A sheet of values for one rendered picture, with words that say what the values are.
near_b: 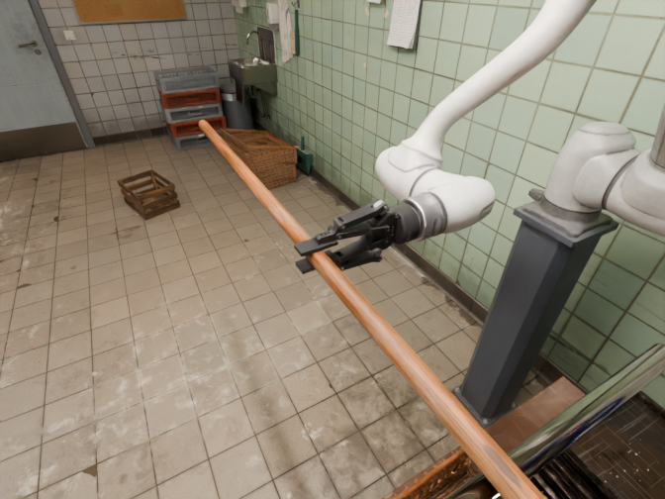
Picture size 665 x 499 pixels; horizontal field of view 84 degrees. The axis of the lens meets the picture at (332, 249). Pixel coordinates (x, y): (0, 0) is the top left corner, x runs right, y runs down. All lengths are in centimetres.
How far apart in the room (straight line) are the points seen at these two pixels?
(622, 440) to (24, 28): 502
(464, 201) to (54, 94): 462
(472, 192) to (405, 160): 16
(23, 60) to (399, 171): 446
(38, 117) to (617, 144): 488
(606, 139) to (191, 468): 178
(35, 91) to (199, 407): 388
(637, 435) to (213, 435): 146
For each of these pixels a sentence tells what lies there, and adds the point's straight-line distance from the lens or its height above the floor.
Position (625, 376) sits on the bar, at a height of 117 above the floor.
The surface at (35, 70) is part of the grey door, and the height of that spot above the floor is 82.
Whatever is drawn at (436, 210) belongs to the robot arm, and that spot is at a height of 123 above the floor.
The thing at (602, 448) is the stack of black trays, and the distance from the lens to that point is 102.
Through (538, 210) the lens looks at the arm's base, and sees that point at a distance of 126.
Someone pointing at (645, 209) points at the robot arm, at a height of 115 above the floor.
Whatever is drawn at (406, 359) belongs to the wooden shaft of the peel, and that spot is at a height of 121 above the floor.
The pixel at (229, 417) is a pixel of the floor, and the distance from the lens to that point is 186.
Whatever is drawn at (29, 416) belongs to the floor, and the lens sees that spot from 226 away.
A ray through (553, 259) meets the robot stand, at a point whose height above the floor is 91.
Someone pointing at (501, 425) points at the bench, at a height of 58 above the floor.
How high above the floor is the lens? 158
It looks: 37 degrees down
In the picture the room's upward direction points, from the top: straight up
